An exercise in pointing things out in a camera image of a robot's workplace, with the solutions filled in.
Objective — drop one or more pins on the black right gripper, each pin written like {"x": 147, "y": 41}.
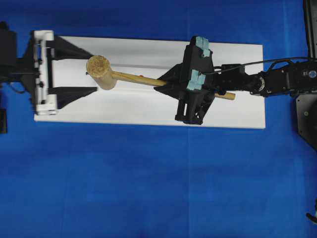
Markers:
{"x": 193, "y": 95}

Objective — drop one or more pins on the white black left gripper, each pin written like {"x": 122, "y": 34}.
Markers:
{"x": 37, "y": 73}

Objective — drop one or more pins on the wooden mallet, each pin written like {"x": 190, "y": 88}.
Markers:
{"x": 99, "y": 68}

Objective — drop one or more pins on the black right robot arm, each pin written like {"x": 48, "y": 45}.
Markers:
{"x": 290, "y": 76}

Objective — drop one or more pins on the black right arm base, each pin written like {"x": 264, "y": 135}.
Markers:
{"x": 306, "y": 111}

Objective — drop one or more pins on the white foam board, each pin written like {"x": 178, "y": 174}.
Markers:
{"x": 129, "y": 103}

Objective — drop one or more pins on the wrist camera with teal padding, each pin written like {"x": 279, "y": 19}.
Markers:
{"x": 197, "y": 61}

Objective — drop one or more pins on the black frame rail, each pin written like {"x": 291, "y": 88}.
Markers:
{"x": 310, "y": 19}

